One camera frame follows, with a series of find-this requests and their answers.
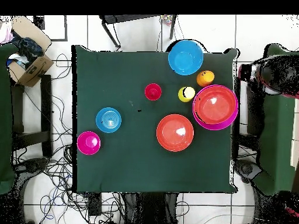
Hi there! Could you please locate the black stool frame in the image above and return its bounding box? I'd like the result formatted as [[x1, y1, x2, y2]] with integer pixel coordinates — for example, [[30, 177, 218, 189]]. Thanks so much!
[[99, 15, 177, 50]]

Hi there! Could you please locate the black pedestal leg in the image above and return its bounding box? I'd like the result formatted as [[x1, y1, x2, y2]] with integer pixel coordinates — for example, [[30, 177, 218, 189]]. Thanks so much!
[[12, 157, 51, 181], [233, 158, 263, 185]]

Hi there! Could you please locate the blue cable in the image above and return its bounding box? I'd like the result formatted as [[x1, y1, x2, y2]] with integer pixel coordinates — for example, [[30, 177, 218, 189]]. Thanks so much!
[[39, 174, 73, 221]]

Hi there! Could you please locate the colourful small objects pile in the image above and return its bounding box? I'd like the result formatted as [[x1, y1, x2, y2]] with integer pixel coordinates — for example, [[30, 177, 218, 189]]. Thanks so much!
[[160, 15, 173, 26]]

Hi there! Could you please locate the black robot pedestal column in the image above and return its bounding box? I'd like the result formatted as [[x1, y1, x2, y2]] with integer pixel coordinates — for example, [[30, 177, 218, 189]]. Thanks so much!
[[121, 192, 180, 224]]

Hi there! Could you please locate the dark green tablecloth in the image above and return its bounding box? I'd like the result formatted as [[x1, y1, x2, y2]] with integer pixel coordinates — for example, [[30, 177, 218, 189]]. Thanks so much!
[[71, 44, 238, 194]]

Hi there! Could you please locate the small blue bowl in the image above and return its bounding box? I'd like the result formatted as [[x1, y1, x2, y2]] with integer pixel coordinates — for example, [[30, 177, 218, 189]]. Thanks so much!
[[95, 107, 122, 134]]

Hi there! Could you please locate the yellow cup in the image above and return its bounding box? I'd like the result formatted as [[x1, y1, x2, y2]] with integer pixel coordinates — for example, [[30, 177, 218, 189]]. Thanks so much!
[[178, 86, 196, 103]]

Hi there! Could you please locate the green cloth covered table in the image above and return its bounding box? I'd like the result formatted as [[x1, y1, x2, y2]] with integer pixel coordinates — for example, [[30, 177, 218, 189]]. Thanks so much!
[[246, 43, 299, 197], [0, 43, 18, 195]]

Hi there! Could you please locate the dark blue cloth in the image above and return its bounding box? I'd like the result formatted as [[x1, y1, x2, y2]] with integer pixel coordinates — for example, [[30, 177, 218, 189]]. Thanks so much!
[[10, 32, 44, 68]]

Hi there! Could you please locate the small magenta bowl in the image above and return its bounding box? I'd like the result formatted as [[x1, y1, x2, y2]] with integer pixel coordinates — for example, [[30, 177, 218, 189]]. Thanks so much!
[[77, 131, 102, 156]]

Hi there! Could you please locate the orange cup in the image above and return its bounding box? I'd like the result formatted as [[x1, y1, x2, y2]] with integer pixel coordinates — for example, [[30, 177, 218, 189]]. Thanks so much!
[[196, 70, 215, 88]]

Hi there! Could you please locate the black rectangular box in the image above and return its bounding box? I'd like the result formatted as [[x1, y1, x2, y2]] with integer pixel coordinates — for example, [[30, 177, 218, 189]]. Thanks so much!
[[88, 193, 102, 216]]

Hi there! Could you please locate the cardboard box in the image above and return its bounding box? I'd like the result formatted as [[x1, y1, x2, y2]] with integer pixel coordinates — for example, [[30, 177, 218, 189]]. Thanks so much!
[[7, 15, 55, 88]]

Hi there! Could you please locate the large pink bowl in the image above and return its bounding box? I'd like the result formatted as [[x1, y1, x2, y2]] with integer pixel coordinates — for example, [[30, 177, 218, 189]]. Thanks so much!
[[192, 84, 239, 131]]

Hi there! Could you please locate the orange-red bowl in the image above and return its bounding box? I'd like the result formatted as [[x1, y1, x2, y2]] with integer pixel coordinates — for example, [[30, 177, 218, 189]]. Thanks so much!
[[156, 114, 195, 153], [193, 85, 237, 125]]

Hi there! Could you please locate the large blue bowl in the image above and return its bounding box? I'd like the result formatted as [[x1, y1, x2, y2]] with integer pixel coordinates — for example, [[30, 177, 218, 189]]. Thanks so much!
[[168, 39, 204, 76]]

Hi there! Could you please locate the black bench frame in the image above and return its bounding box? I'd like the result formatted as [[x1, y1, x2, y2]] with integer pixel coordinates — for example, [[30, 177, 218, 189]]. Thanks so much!
[[10, 74, 53, 158]]

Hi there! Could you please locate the red cup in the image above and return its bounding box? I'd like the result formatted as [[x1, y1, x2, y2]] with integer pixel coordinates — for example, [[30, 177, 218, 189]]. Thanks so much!
[[144, 83, 162, 102]]

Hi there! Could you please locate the tangle of black cables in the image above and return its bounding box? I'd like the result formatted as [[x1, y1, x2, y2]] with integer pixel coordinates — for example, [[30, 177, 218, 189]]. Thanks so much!
[[23, 53, 124, 224]]

